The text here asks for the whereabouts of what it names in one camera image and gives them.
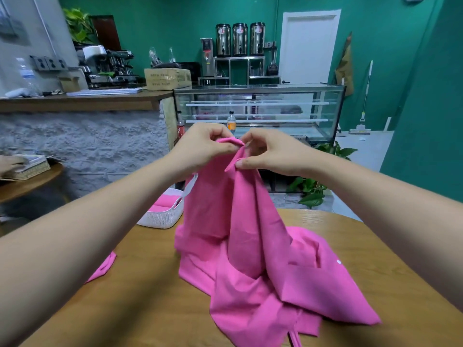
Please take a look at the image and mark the gray wall socket strip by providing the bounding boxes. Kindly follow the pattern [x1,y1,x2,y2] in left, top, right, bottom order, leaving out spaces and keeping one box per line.
[28,54,70,73]

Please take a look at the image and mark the small tan box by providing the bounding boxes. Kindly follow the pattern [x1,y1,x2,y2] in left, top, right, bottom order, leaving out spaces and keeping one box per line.
[57,73,82,94]

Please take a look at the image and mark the pile of pink cloths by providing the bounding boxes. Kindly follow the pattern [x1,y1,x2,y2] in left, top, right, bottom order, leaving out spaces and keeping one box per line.
[86,250,117,283]

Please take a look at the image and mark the clear plastic water bottle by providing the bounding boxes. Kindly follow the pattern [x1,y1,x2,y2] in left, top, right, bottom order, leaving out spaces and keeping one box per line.
[15,57,41,97]

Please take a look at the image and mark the silver coffee machine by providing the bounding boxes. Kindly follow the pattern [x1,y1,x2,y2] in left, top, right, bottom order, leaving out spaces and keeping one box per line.
[75,44,143,90]

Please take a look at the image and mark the metal urn stand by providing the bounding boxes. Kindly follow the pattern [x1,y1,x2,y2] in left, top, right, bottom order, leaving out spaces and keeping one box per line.
[197,53,282,87]

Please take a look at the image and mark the person's right forearm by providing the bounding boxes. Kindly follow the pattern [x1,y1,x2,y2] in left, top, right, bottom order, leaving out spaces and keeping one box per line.
[310,155,463,309]

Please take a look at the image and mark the glass display case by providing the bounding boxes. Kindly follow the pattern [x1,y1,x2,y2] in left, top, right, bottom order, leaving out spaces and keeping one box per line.
[173,83,347,146]

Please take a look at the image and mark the white flat tray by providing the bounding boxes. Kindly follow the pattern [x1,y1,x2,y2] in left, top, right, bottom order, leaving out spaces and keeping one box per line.
[66,86,145,97]

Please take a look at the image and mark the tall silver dispenser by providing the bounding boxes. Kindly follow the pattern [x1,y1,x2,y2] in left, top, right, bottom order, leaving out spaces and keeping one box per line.
[200,37,217,79]

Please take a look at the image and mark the red label cola bottle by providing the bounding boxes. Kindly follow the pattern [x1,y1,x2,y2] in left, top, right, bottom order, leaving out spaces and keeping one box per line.
[175,115,188,146]

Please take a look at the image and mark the cardboard box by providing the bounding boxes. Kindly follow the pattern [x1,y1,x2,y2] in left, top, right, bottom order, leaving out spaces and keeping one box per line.
[143,67,193,93]

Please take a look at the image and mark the steel drink urn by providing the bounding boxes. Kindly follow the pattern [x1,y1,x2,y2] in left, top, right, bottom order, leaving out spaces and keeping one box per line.
[231,22,249,57]
[215,23,232,57]
[249,21,267,56]

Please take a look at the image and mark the person's left forearm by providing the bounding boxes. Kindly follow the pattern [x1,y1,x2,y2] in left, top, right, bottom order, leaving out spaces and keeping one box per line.
[0,159,188,347]

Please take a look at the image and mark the white woven plastic basket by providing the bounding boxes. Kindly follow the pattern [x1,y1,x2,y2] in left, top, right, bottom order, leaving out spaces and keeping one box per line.
[136,185,188,230]

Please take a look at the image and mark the person's left hand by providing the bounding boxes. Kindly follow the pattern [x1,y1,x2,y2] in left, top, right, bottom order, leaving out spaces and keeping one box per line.
[168,123,240,182]

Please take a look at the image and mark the white mop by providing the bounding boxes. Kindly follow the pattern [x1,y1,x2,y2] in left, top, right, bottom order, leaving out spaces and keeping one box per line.
[349,59,376,136]

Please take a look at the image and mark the white door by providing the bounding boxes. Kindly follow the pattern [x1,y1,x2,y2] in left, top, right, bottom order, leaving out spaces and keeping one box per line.
[277,9,342,88]

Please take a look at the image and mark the wooden bar counter top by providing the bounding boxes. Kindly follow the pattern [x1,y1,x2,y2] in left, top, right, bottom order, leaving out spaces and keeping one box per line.
[0,89,175,115]

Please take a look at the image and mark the small round wooden side table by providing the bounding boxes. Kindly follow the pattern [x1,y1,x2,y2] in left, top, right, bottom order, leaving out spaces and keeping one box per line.
[0,161,67,208]

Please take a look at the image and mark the green potted plant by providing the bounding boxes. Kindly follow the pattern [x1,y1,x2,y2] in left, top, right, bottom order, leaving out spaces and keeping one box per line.
[286,140,360,210]

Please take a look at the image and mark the leafy plant on shelf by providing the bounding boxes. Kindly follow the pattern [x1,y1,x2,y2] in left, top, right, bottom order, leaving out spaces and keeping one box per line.
[61,6,99,47]

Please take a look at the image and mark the person's right hand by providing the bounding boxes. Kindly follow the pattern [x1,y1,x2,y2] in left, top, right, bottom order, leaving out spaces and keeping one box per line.
[234,128,324,180]

